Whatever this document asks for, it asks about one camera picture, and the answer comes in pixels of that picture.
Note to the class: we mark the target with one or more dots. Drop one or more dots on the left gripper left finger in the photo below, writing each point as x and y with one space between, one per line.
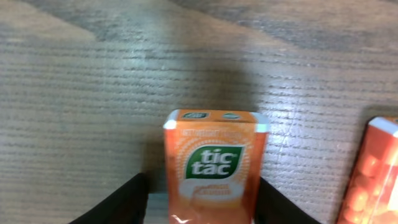
124 205

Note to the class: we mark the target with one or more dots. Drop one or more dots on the orange candy box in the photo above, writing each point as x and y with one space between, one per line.
214 161
373 174

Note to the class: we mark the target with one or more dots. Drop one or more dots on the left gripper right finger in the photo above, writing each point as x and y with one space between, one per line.
273 208

